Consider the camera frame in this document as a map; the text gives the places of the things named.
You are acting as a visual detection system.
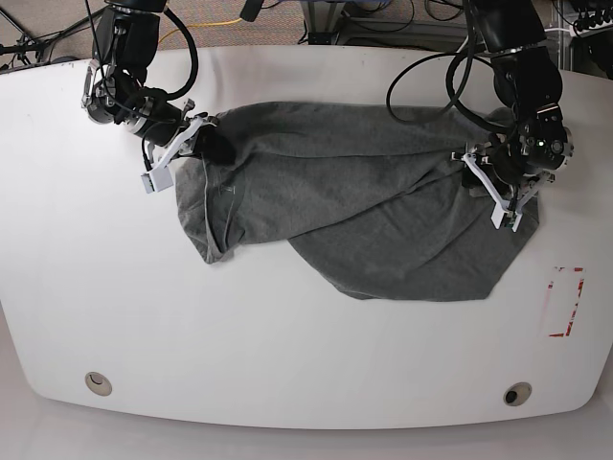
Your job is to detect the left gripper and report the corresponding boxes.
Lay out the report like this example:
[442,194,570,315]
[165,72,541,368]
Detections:
[452,138,556,211]

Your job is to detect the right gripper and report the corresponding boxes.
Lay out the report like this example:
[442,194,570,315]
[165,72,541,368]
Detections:
[122,98,237,166]

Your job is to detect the grey T-shirt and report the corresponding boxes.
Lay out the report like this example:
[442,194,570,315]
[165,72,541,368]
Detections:
[175,102,539,302]

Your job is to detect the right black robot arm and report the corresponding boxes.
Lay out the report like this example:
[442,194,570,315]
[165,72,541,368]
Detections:
[81,1,199,171]

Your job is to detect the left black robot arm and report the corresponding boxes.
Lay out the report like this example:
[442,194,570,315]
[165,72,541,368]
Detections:
[445,1,574,216]

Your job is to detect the white power strip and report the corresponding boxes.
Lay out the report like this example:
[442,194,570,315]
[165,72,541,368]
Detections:
[570,14,612,37]

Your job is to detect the red tape rectangle marking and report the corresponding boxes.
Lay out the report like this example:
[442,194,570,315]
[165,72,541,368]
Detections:
[542,266,585,338]

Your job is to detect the black tripod stand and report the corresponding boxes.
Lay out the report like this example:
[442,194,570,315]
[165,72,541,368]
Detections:
[1,0,104,70]

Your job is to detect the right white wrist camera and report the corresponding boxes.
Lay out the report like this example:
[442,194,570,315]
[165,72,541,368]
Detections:
[141,117,206,194]

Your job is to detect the yellow cable on floor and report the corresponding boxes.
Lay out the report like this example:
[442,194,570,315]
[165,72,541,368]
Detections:
[157,17,243,49]

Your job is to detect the aluminium frame stand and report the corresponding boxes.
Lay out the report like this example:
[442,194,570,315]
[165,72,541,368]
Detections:
[300,1,466,51]

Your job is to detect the right table cable grommet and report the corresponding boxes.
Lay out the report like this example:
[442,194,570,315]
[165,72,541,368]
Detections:
[503,382,533,407]

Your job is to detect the table cable grommet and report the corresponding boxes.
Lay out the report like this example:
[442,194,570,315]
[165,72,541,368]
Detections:
[503,382,533,407]
[84,372,112,397]

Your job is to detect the left table cable grommet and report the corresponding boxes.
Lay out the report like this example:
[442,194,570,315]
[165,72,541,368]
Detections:
[84,372,112,397]

